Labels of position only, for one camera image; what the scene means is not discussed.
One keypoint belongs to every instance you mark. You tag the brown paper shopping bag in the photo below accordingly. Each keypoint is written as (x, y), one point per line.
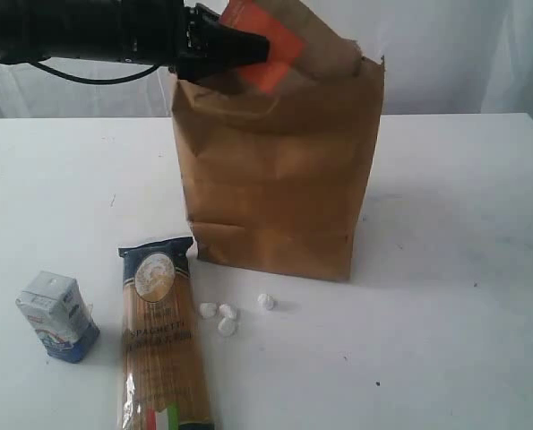
(276, 183)

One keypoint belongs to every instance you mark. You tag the brown pouch orange label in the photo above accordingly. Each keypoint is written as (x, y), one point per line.
(304, 50)

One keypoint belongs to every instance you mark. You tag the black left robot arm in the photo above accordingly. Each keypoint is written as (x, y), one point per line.
(33, 31)

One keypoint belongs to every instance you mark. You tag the spaghetti pasta packet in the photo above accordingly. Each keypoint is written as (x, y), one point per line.
(164, 385)

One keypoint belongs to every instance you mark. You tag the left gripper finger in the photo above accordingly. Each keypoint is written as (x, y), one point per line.
(212, 48)

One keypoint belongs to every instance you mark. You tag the white candy right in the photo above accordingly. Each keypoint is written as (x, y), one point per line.
(266, 301)

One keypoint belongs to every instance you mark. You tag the white backdrop curtain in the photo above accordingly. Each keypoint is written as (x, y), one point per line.
(441, 57)

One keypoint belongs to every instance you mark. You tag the white blue milk carton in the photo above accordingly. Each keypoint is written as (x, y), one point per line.
(54, 307)

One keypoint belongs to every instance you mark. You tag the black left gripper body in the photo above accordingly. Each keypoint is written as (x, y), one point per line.
(166, 33)

